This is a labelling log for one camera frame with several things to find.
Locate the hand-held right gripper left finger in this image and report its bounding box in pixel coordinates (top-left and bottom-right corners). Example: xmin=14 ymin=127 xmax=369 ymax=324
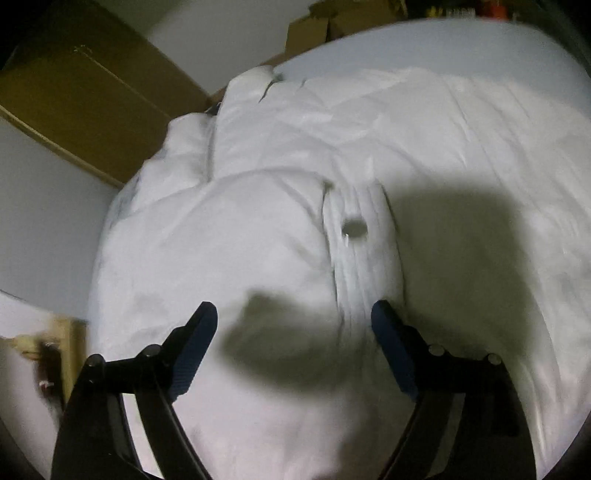
xmin=50 ymin=301 xmax=219 ymax=480

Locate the wooden stand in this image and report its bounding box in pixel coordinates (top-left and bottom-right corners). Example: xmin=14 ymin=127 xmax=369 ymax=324
xmin=46 ymin=318 xmax=88 ymax=407

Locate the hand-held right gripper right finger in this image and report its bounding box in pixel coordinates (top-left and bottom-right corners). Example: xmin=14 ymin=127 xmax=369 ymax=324
xmin=370 ymin=299 xmax=539 ymax=480

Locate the wooden wardrobe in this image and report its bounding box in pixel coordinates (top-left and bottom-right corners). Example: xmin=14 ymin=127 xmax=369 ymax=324
xmin=0 ymin=0 xmax=213 ymax=188

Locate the white padded jacket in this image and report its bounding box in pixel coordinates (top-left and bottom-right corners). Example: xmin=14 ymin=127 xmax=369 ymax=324
xmin=87 ymin=65 xmax=589 ymax=480

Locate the large open cardboard box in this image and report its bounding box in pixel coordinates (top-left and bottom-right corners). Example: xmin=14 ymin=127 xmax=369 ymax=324
xmin=263 ymin=0 xmax=407 ymax=65

